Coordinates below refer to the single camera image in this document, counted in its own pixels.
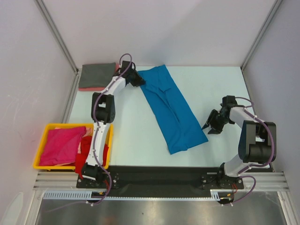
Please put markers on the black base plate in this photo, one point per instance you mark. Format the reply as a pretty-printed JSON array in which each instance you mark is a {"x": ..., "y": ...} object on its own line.
[{"x": 173, "y": 180}]

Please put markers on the yellow plastic bin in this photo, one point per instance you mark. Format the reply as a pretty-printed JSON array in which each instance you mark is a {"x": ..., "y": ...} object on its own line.
[{"x": 71, "y": 166}]

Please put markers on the grey slotted cable duct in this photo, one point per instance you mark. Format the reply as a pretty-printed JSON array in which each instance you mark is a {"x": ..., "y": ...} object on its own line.
[{"x": 206, "y": 195}]

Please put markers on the magenta t-shirt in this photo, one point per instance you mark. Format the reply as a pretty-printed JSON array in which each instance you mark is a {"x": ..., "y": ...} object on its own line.
[{"x": 62, "y": 146}]

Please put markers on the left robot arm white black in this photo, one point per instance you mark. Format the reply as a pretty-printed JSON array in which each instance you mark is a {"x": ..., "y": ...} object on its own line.
[{"x": 103, "y": 114}]

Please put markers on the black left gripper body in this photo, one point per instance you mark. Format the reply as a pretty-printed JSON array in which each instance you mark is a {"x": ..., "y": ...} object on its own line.
[{"x": 135, "y": 79}]

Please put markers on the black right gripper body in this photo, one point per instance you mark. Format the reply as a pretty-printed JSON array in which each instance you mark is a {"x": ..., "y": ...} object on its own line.
[{"x": 216, "y": 120}]

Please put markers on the right aluminium frame post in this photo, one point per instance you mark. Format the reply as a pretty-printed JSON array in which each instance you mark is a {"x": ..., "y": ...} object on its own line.
[{"x": 267, "y": 22}]

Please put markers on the folded salmon pink t-shirt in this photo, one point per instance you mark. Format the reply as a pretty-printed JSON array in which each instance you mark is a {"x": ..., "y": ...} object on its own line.
[{"x": 86, "y": 89}]

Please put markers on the red t-shirt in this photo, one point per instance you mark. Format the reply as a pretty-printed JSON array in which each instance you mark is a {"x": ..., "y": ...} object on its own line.
[{"x": 83, "y": 151}]

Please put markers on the blue t-shirt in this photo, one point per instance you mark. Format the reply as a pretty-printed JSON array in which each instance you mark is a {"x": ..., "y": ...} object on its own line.
[{"x": 179, "y": 126}]

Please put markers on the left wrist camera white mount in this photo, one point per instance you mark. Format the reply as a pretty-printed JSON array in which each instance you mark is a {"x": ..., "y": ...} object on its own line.
[{"x": 127, "y": 67}]

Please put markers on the folded grey t-shirt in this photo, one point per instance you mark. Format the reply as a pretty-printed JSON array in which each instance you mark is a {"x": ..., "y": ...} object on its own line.
[{"x": 95, "y": 75}]

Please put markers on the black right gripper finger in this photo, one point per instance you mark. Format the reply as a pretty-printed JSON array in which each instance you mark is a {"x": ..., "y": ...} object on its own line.
[
  {"x": 206, "y": 125},
  {"x": 214, "y": 131}
]

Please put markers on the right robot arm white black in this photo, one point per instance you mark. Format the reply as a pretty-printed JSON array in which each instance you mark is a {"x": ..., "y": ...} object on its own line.
[{"x": 256, "y": 147}]

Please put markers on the aluminium front rail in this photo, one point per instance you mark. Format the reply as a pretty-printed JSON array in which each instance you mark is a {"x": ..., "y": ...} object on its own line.
[{"x": 265, "y": 181}]

